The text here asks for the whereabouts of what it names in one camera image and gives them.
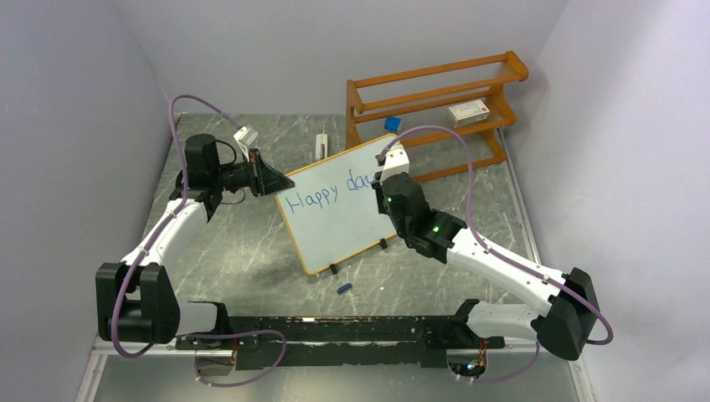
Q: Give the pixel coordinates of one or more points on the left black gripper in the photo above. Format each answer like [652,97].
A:
[263,179]

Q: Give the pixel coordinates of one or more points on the yellow framed whiteboard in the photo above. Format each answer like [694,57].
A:
[331,214]

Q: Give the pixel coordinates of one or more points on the blue marker cap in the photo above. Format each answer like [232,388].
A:
[344,288]

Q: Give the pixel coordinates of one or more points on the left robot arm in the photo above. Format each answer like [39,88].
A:
[135,299]

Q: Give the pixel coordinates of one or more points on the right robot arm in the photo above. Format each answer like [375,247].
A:
[557,309]

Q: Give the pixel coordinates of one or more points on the white whiteboard stand piece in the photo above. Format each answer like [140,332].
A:
[321,151]

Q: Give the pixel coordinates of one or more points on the small blue box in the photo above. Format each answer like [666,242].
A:
[392,124]

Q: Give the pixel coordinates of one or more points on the orange wooden shelf rack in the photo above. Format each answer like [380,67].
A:
[423,96]

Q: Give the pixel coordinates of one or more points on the white red carton box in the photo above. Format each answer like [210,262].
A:
[467,113]

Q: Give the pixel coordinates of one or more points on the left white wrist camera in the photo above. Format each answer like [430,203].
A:
[244,137]

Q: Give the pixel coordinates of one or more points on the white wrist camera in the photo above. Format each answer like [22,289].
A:
[244,137]
[394,161]

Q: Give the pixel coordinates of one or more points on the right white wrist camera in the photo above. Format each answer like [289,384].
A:
[394,161]

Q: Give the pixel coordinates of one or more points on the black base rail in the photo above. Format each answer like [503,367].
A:
[427,341]

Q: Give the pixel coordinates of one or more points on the aluminium frame profile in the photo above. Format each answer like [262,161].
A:
[517,372]

